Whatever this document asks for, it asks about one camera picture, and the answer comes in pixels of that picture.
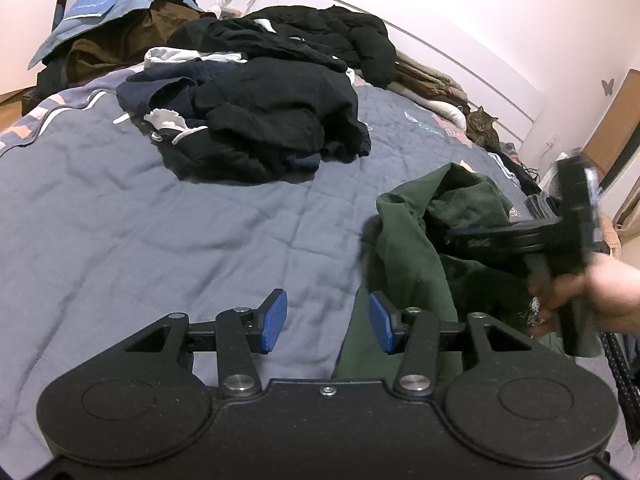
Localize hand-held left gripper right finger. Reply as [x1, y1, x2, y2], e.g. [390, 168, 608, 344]
[368, 291, 534, 400]

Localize brown fur blanket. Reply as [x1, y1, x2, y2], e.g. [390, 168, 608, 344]
[390, 54, 472, 107]

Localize brown garment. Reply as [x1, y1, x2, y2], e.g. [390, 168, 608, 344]
[64, 0, 202, 87]

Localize light blue cloth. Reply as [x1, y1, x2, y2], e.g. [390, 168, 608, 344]
[27, 0, 207, 69]

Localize black puffer jacket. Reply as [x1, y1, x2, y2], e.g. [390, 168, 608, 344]
[244, 4, 397, 87]

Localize white pillow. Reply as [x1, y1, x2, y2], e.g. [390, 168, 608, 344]
[424, 99, 472, 129]

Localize grey folded clothes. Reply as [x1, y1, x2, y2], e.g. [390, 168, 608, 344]
[524, 194, 562, 218]

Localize pile of black clothes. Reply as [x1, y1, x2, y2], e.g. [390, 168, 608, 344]
[115, 54, 374, 187]

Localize white headboard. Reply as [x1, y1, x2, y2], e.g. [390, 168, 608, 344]
[284, 0, 547, 142]

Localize person's right hand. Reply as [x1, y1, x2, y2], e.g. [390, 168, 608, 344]
[528, 254, 640, 336]

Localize dark green t-shirt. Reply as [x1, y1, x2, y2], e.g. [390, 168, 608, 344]
[332, 162, 568, 382]

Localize tabby cat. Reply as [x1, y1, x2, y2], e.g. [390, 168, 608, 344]
[464, 104, 502, 152]

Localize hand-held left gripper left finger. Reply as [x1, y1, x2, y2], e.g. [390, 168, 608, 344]
[122, 288, 290, 400]

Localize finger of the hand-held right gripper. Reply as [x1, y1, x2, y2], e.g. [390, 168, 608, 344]
[446, 223, 522, 242]
[464, 238, 532, 264]

